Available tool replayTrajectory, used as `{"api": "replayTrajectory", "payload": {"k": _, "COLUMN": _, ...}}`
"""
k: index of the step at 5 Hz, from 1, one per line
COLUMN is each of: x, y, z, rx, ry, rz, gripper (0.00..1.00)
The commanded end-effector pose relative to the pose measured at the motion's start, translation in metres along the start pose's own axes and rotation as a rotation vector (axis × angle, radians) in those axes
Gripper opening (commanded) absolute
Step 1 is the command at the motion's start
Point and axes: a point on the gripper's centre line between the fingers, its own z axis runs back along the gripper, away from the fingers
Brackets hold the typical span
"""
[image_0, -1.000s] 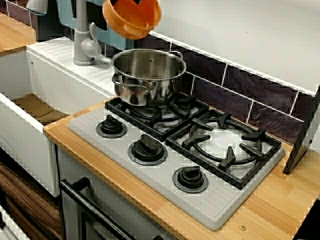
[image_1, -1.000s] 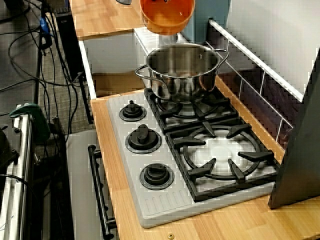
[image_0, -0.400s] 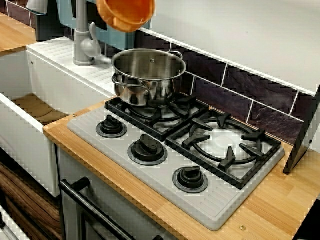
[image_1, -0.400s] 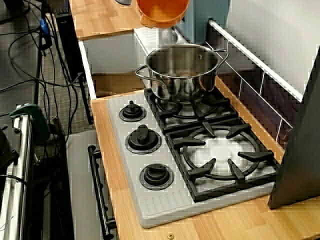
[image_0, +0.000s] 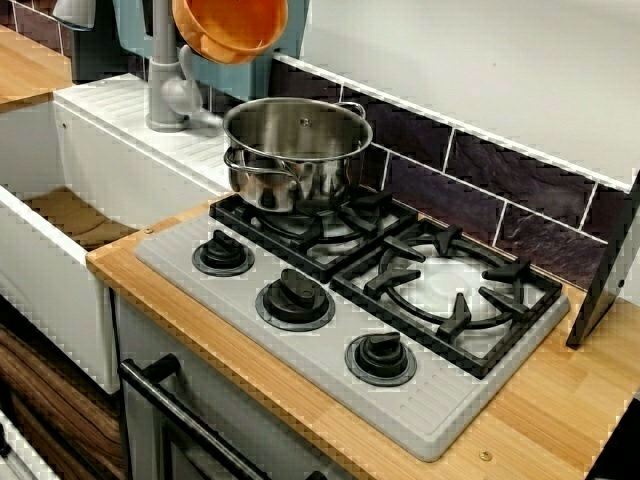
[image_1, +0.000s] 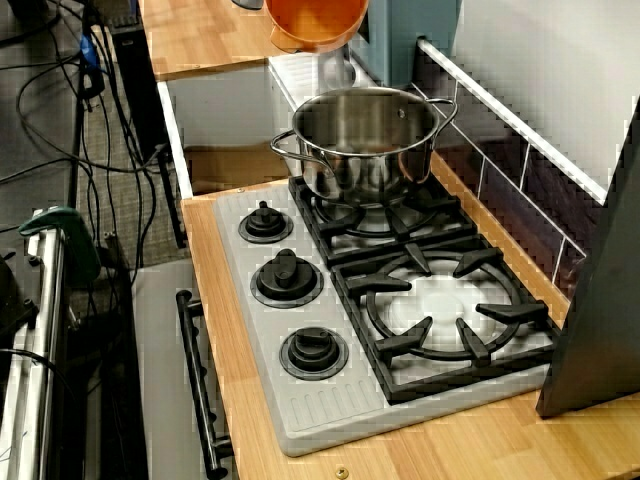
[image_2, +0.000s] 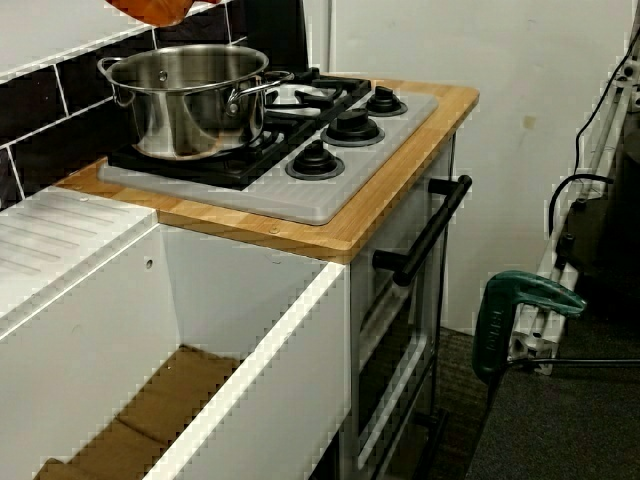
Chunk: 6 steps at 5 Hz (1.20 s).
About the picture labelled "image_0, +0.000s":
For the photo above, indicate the orange plastic pot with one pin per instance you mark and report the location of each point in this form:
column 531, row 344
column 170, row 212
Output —
column 230, row 30

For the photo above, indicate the grey oven door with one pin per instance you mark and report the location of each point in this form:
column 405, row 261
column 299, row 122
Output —
column 142, row 425

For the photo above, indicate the stainless steel pot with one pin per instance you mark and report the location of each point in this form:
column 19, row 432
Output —
column 280, row 185

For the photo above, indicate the brown sink bottom board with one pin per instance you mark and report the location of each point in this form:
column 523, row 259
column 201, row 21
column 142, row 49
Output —
column 75, row 215

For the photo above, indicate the white toy sink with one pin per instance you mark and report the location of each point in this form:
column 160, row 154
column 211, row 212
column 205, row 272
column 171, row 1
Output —
column 100, row 150

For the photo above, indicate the grey toy faucet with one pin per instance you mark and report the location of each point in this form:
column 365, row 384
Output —
column 162, row 90

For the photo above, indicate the black stove knob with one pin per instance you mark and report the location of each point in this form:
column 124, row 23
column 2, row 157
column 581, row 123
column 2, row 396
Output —
column 295, row 300
column 380, row 357
column 222, row 252

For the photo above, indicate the grey stove top plate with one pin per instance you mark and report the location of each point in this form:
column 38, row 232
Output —
column 310, row 350

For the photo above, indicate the black burner grate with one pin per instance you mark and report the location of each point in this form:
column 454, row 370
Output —
column 510, row 272
column 270, row 246

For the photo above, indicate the white glass object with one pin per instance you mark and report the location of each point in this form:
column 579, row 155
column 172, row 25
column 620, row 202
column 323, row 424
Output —
column 75, row 12

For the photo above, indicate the black upright panel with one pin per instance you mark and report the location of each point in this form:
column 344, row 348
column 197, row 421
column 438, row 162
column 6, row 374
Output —
column 600, row 280

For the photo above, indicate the teal box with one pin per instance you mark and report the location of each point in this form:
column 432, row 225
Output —
column 235, row 80

